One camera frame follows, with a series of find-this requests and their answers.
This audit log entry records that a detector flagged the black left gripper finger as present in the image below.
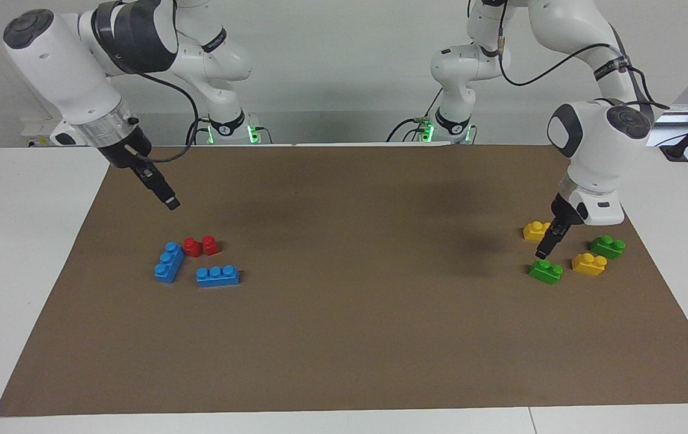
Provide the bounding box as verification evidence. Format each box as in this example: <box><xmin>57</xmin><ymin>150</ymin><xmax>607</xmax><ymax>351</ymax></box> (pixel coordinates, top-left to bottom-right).
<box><xmin>540</xmin><ymin>222</ymin><xmax>571</xmax><ymax>260</ymax></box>
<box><xmin>534</xmin><ymin>219</ymin><xmax>563</xmax><ymax>260</ymax></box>

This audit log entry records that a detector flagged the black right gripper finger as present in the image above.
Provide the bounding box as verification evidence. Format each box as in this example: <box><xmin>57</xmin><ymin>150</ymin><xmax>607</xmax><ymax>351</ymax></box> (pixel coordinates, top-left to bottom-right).
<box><xmin>146</xmin><ymin>171</ymin><xmax>181</xmax><ymax>208</ymax></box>
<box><xmin>143</xmin><ymin>175</ymin><xmax>176</xmax><ymax>212</ymax></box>

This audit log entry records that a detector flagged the green two-stud toy block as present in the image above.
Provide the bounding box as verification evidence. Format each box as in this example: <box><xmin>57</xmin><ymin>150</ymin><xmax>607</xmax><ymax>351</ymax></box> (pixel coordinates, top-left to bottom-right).
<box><xmin>528</xmin><ymin>259</ymin><xmax>564</xmax><ymax>286</ymax></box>
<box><xmin>589</xmin><ymin>234</ymin><xmax>627</xmax><ymax>261</ymax></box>

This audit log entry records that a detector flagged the blue three-stud toy block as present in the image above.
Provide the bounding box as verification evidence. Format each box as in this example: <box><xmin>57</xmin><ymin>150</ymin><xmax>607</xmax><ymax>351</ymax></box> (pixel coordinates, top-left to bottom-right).
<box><xmin>153</xmin><ymin>241</ymin><xmax>186</xmax><ymax>284</ymax></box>
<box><xmin>195</xmin><ymin>265</ymin><xmax>240</xmax><ymax>288</ymax></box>

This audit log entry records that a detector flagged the yellow two-stud toy block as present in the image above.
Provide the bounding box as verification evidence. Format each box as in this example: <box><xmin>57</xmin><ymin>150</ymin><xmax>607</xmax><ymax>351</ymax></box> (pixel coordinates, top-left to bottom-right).
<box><xmin>571</xmin><ymin>252</ymin><xmax>608</xmax><ymax>277</ymax></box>
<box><xmin>522</xmin><ymin>221</ymin><xmax>554</xmax><ymax>242</ymax></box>

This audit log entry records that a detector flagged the brown table mat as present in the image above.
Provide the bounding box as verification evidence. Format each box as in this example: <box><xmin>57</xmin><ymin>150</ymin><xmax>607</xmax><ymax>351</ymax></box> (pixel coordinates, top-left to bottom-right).
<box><xmin>0</xmin><ymin>143</ymin><xmax>688</xmax><ymax>418</ymax></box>

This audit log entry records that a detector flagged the black base power cable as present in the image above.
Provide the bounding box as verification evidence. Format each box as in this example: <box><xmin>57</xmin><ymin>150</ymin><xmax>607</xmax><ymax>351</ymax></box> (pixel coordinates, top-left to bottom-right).
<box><xmin>386</xmin><ymin>87</ymin><xmax>442</xmax><ymax>144</ymax></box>
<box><xmin>185</xmin><ymin>116</ymin><xmax>211</xmax><ymax>146</ymax></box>

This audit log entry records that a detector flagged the white wall socket box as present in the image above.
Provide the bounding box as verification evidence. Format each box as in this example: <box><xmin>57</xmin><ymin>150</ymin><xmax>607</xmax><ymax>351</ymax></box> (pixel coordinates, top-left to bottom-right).
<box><xmin>20</xmin><ymin>118</ymin><xmax>83</xmax><ymax>148</ymax></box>

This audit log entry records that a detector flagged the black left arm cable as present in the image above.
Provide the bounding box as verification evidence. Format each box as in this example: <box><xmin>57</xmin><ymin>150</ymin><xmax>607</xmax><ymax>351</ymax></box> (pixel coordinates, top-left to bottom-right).
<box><xmin>496</xmin><ymin>18</ymin><xmax>671</xmax><ymax>113</ymax></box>

